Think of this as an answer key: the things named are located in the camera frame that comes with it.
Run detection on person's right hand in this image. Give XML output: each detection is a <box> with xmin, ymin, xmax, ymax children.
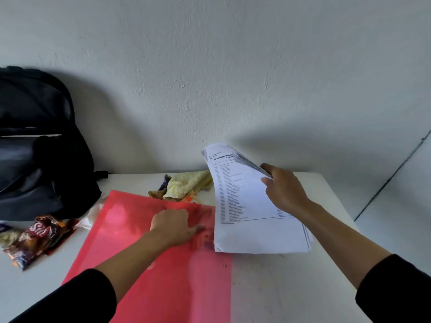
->
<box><xmin>260</xmin><ymin>163</ymin><xmax>312</xmax><ymax>217</ymax></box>

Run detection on person's left hand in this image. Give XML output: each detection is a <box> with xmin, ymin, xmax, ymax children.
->
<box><xmin>150</xmin><ymin>208</ymin><xmax>206</xmax><ymax>248</ymax></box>

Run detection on stack of printed white papers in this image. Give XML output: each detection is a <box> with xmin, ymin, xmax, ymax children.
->
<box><xmin>201</xmin><ymin>143</ymin><xmax>314</xmax><ymax>254</ymax></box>

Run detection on red plastic folder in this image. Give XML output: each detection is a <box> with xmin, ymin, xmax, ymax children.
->
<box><xmin>61</xmin><ymin>190</ymin><xmax>233</xmax><ymax>323</ymax></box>

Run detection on person's right forearm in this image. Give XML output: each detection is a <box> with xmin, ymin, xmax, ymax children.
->
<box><xmin>294</xmin><ymin>200</ymin><xmax>431</xmax><ymax>323</ymax></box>

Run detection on person's left forearm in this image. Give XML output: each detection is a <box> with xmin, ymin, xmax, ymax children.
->
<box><xmin>9</xmin><ymin>231</ymin><xmax>169</xmax><ymax>323</ymax></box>

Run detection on yellow checkered cloth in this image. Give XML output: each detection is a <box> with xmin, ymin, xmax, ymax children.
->
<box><xmin>163</xmin><ymin>170</ymin><xmax>213</xmax><ymax>201</ymax></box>

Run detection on clear plastic bag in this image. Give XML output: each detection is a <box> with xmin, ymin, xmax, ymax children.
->
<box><xmin>75</xmin><ymin>198</ymin><xmax>109</xmax><ymax>230</ymax></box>

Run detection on red brown candy wrapper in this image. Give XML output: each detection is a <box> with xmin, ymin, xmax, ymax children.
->
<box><xmin>3</xmin><ymin>215</ymin><xmax>79</xmax><ymax>270</ymax></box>

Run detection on black backpack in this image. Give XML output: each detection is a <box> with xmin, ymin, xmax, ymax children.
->
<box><xmin>0</xmin><ymin>66</ymin><xmax>110</xmax><ymax>222</ymax></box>

